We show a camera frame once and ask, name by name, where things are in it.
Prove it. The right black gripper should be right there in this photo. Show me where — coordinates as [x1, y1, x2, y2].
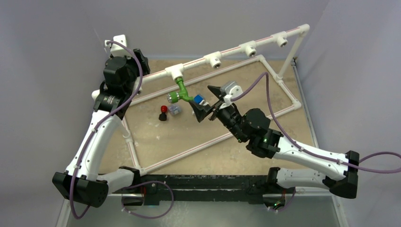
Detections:
[188, 87, 247, 143]

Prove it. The green water faucet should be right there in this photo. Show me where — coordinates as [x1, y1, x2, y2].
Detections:
[167, 77, 194, 104]

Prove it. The white pvc pipe frame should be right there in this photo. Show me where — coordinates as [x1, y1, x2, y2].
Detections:
[91, 24, 311, 175]

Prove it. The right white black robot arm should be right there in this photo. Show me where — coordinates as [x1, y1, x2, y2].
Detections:
[189, 86, 359, 199]

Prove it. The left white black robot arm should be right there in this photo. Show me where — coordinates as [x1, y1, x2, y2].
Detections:
[52, 49, 150, 208]

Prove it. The white faucet with blue handle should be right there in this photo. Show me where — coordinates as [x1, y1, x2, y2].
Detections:
[192, 95, 209, 115]

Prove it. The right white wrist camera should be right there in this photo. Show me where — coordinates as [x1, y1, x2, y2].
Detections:
[219, 81, 243, 108]

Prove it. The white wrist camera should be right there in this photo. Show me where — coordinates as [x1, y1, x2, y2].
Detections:
[219, 81, 243, 108]
[104, 35, 131, 57]

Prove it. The black faucet with red handle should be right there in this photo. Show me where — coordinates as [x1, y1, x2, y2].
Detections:
[158, 105, 168, 122]

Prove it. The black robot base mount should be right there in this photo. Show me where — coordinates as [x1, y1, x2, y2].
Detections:
[116, 175, 295, 206]

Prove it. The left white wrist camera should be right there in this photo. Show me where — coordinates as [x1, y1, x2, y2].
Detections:
[104, 35, 131, 57]

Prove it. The aluminium table frame rail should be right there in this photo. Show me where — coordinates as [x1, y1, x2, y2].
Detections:
[64, 174, 342, 198]

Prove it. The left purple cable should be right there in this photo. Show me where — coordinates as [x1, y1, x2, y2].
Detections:
[69, 40, 175, 220]

